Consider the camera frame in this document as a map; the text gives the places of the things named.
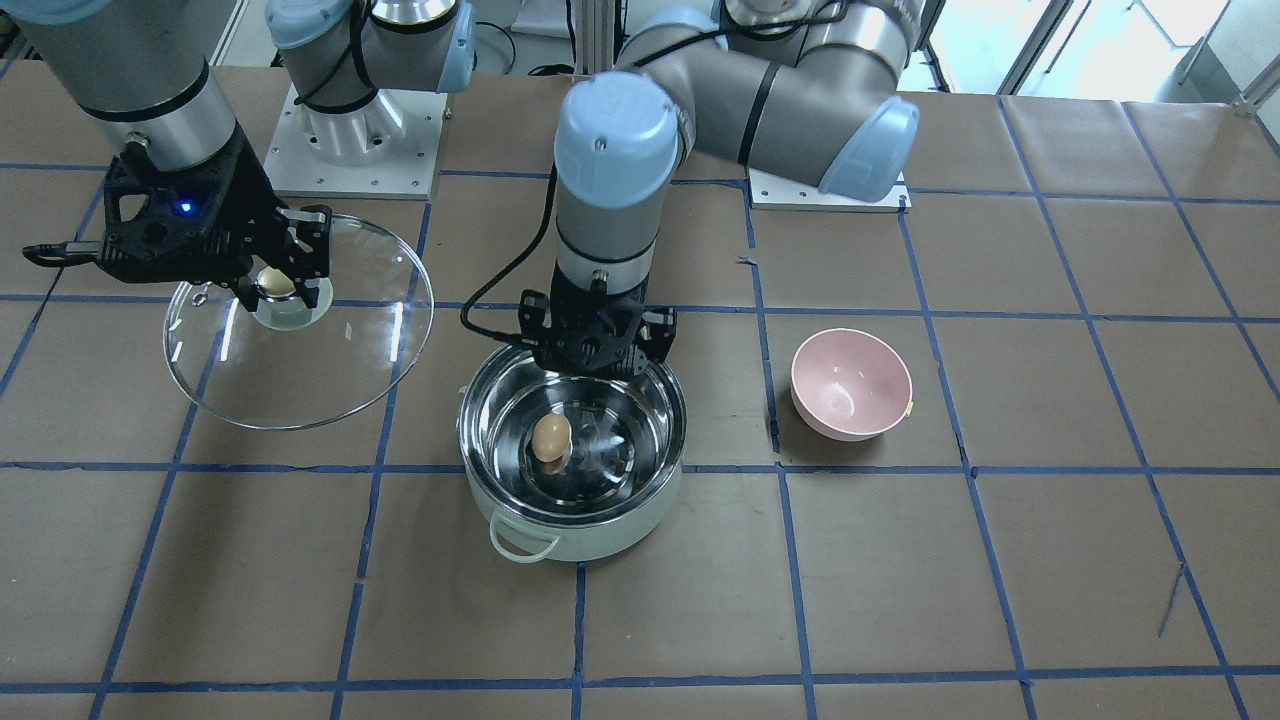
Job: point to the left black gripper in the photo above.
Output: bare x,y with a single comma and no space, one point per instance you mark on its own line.
661,333

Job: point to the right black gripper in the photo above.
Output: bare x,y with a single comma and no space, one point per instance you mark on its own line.
243,188

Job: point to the glass pot lid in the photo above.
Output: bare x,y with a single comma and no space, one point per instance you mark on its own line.
289,366

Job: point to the brown egg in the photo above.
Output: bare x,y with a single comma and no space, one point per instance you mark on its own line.
551,437

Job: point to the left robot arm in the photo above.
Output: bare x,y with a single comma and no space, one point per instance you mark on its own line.
803,90

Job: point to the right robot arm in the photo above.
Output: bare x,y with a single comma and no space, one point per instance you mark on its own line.
129,66

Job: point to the pale green electric pot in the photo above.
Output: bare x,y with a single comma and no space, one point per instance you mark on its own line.
618,481

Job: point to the pink bowl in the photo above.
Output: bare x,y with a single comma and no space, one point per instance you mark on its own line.
850,385

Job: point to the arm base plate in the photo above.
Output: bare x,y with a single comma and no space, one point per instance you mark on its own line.
387,150
769,192

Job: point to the aluminium frame post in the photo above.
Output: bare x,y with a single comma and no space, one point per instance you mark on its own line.
594,36

